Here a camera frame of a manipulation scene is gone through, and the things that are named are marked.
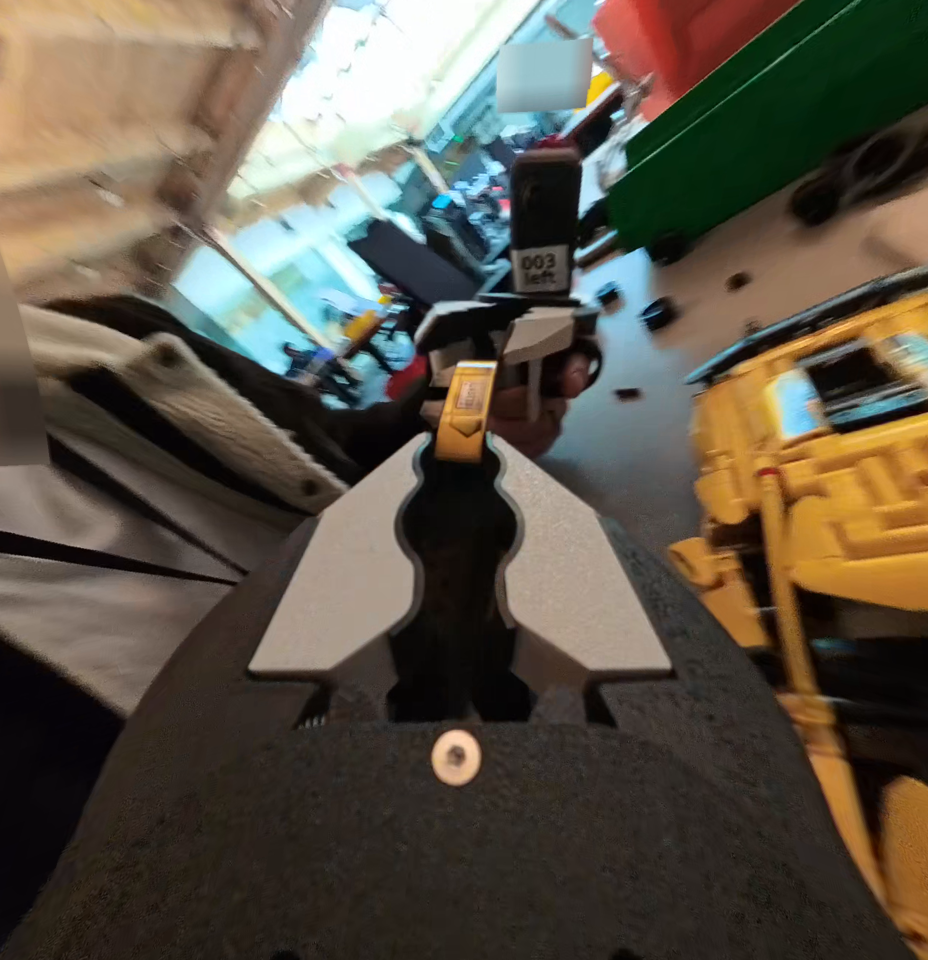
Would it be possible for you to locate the yellow and black brick assembly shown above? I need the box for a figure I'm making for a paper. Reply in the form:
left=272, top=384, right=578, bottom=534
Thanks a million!
left=434, top=360, right=500, bottom=464

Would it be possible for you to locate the green plastic bin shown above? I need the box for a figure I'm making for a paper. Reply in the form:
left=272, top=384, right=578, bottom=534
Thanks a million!
left=606, top=0, right=928, bottom=258

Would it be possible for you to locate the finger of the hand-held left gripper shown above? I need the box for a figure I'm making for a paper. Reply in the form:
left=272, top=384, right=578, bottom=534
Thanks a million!
left=415, top=303, right=483, bottom=354
left=503, top=307, right=596, bottom=369

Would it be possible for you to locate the red fabric bin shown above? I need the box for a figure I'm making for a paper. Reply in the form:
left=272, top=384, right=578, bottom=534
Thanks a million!
left=591, top=0, right=802, bottom=123

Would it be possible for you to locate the grey desk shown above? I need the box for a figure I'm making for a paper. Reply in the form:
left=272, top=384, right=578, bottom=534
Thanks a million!
left=509, top=97, right=928, bottom=571

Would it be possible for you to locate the yellow toy brick car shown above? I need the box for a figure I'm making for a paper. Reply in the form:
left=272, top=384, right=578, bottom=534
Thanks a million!
left=666, top=266, right=928, bottom=960

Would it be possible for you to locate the person's left forearm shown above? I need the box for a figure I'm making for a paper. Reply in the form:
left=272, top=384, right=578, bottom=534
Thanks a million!
left=299, top=375, right=435, bottom=481

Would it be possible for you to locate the white shirt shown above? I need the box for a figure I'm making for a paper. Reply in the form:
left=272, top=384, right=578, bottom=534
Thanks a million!
left=0, top=442, right=285, bottom=714

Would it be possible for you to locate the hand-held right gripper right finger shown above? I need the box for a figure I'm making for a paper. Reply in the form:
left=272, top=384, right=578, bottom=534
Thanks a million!
left=490, top=436, right=673, bottom=721

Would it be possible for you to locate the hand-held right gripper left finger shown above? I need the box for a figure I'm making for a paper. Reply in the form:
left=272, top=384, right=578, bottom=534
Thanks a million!
left=248, top=432, right=435, bottom=721

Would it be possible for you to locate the person's left hand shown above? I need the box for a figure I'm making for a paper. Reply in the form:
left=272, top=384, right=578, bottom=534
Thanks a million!
left=485, top=348, right=603, bottom=460

